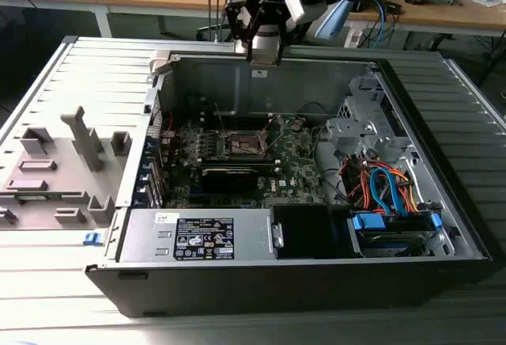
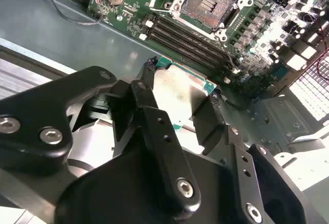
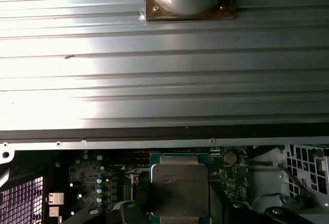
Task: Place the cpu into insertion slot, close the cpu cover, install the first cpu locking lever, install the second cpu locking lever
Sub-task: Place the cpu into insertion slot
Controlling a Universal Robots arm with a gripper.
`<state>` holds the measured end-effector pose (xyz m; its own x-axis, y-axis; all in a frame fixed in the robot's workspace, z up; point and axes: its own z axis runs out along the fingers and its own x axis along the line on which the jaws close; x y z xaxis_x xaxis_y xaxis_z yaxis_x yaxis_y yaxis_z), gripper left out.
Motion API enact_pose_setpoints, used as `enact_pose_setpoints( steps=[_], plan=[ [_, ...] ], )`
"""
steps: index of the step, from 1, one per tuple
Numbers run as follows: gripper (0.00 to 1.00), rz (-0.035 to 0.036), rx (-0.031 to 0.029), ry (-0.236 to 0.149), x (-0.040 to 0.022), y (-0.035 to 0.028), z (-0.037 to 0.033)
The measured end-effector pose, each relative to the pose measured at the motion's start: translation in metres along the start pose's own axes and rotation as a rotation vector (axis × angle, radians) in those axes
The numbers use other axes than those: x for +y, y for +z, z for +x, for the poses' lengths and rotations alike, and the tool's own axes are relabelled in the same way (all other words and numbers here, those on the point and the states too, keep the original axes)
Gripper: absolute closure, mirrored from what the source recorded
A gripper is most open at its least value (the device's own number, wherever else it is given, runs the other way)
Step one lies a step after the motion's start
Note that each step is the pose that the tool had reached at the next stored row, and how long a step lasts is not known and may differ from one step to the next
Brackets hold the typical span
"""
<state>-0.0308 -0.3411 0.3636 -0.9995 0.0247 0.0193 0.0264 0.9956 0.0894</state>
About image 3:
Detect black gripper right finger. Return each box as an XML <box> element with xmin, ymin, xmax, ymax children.
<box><xmin>208</xmin><ymin>182</ymin><xmax>322</xmax><ymax>224</ymax></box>

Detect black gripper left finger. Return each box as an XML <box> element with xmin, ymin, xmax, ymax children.
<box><xmin>61</xmin><ymin>174</ymin><xmax>152</xmax><ymax>224</ymax></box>

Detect silver CPU green edge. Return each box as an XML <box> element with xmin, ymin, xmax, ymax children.
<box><xmin>149</xmin><ymin>153</ymin><xmax>210</xmax><ymax>224</ymax></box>

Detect green motherboard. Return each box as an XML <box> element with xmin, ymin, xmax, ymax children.
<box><xmin>47</xmin><ymin>148</ymin><xmax>251</xmax><ymax>224</ymax></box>

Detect round coin cell battery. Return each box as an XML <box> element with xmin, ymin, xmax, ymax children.
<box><xmin>222</xmin><ymin>151</ymin><xmax>237</xmax><ymax>165</ymax></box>

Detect black grey PC case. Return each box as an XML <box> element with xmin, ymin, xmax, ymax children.
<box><xmin>0</xmin><ymin>128</ymin><xmax>329</xmax><ymax>224</ymax></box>

